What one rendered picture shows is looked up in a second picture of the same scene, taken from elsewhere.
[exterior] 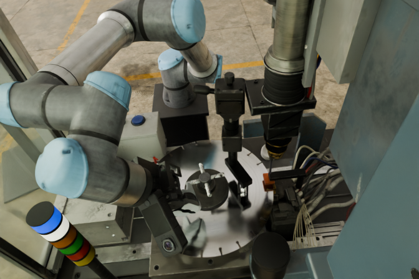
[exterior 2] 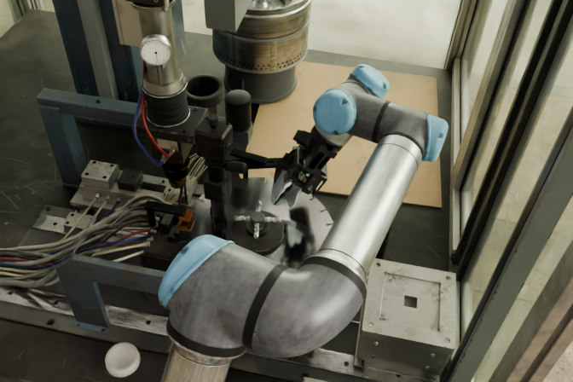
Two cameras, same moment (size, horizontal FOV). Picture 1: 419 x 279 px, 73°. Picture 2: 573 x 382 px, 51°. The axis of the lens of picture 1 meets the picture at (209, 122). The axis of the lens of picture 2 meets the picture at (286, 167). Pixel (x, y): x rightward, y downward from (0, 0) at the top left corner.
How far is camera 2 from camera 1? 1.24 m
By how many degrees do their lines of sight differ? 90
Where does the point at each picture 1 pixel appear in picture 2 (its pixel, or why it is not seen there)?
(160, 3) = (244, 254)
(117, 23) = (326, 245)
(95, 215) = (396, 269)
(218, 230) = (261, 194)
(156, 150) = not seen: outside the picture
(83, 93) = (352, 92)
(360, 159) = (178, 36)
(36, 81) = (404, 121)
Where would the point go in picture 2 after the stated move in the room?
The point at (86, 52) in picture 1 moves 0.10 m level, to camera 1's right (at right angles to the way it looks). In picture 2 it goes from (365, 175) to (299, 164)
